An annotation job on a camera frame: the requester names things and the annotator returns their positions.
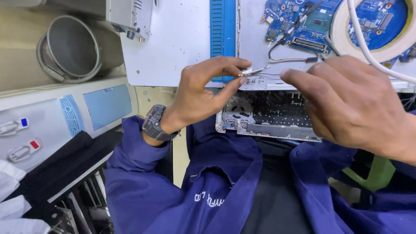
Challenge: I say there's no person's right hand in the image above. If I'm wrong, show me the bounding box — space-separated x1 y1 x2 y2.
280 55 408 160

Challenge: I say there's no person's left hand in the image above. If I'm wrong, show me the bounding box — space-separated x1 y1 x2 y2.
161 56 253 131

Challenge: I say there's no small silver laptop hinge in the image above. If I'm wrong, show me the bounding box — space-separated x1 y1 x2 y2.
238 66 271 78

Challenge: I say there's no silver laptop palmrest chassis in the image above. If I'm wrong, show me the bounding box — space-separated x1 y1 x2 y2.
215 87 323 143

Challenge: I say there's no blue laptop motherboard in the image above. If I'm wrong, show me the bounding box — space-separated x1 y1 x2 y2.
261 0 344 54

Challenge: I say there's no white tape roll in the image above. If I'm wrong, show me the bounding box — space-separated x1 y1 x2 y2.
330 0 416 64

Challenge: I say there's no blue ribbed plastic panel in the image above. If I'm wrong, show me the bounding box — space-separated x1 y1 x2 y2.
209 0 237 83

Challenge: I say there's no green plastic stool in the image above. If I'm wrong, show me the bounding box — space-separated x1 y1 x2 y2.
341 155 396 192

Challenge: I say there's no white flat board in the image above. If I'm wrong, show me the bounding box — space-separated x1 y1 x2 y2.
120 0 212 87

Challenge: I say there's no blue work coat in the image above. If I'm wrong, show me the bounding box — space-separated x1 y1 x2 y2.
105 110 416 234

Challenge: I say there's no black digital wristwatch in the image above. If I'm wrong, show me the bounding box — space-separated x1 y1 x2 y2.
142 104 181 142

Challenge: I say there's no grey metal device box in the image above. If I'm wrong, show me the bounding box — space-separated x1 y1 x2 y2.
106 0 154 42

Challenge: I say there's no grey metal pot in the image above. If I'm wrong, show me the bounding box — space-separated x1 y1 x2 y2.
36 15 125 85

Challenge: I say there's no black cloth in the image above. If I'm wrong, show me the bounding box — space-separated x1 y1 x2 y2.
3 130 124 222

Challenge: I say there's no metal rack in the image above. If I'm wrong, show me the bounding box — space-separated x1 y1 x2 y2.
49 169 112 234

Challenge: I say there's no white water dispenser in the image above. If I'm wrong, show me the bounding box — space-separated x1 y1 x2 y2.
0 76 139 173

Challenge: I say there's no white cloth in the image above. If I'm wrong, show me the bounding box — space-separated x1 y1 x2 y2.
0 159 51 234

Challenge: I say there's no thin grey black cable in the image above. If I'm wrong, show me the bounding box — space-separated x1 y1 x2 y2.
268 34 320 64

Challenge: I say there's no thick white cable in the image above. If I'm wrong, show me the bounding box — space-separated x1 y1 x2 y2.
346 0 416 85

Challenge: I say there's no bundle of thin wires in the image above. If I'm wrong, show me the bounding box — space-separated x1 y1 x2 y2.
402 92 416 110

